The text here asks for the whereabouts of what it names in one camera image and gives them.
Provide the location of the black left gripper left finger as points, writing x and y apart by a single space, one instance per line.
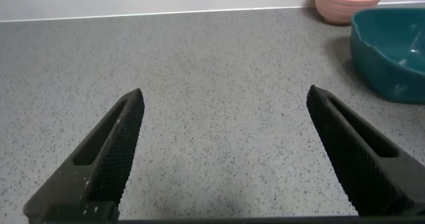
99 171

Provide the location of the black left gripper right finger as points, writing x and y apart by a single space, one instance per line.
365 177

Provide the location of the pink ribbed bowl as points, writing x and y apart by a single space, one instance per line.
342 4

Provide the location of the teal square plastic basin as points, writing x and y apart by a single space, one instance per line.
385 58

